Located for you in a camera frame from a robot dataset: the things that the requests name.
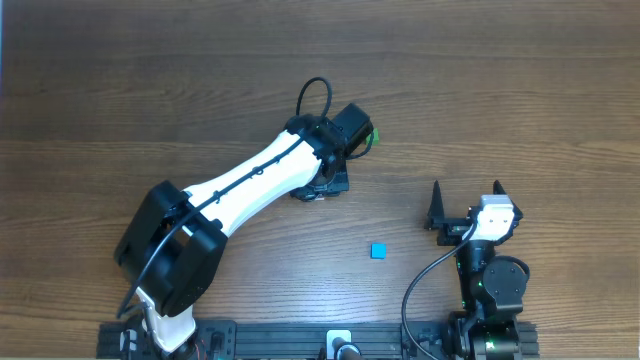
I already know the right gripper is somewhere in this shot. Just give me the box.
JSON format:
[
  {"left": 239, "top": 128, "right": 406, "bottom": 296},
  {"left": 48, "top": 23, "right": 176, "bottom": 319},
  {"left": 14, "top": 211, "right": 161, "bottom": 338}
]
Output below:
[{"left": 424, "top": 180, "right": 525, "bottom": 247}]

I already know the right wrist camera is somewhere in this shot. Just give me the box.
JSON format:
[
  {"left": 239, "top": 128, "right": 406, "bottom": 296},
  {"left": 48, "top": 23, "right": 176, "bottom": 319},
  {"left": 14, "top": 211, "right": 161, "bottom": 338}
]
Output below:
[{"left": 472, "top": 194, "right": 516, "bottom": 244}]

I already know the mounting rail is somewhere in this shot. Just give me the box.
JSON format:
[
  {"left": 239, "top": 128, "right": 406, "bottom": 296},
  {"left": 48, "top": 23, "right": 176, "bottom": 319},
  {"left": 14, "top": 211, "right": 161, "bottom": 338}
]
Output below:
[{"left": 97, "top": 319, "right": 541, "bottom": 360}]

